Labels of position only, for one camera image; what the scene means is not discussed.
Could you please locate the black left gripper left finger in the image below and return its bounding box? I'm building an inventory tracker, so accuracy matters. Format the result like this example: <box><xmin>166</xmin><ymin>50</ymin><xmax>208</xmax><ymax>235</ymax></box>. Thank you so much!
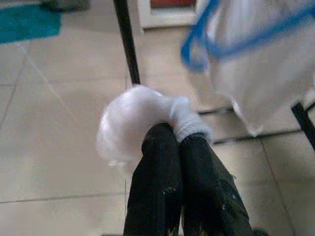
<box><xmin>122</xmin><ymin>122</ymin><xmax>184</xmax><ymax>236</ymax></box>

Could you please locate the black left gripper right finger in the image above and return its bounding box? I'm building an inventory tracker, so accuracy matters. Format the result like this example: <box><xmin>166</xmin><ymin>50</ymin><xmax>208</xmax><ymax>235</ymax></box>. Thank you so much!
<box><xmin>180</xmin><ymin>133</ymin><xmax>269</xmax><ymax>236</ymax></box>

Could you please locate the blue plastic hanger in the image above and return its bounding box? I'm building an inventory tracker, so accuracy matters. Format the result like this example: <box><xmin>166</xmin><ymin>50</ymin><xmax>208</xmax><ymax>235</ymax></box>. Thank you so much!
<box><xmin>181</xmin><ymin>0</ymin><xmax>315</xmax><ymax>73</ymax></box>

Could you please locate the chrome and black clothes rack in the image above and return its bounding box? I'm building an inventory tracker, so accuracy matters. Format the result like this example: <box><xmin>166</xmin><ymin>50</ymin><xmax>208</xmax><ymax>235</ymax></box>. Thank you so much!
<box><xmin>113</xmin><ymin>0</ymin><xmax>315</xmax><ymax>145</ymax></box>

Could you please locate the white glass door cabinet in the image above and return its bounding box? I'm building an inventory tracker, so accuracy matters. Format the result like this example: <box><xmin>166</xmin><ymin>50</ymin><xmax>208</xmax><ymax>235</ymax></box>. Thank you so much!
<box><xmin>137</xmin><ymin>0</ymin><xmax>200</xmax><ymax>30</ymax></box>

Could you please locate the white shirt with green print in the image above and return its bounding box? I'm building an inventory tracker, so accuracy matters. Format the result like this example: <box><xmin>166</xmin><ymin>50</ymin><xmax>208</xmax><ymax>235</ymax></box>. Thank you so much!
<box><xmin>95</xmin><ymin>0</ymin><xmax>315</xmax><ymax>174</ymax></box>

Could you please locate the teal floor mat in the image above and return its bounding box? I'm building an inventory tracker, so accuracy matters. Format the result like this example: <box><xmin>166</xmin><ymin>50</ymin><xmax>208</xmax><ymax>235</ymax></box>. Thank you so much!
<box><xmin>0</xmin><ymin>4</ymin><xmax>62</xmax><ymax>44</ymax></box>

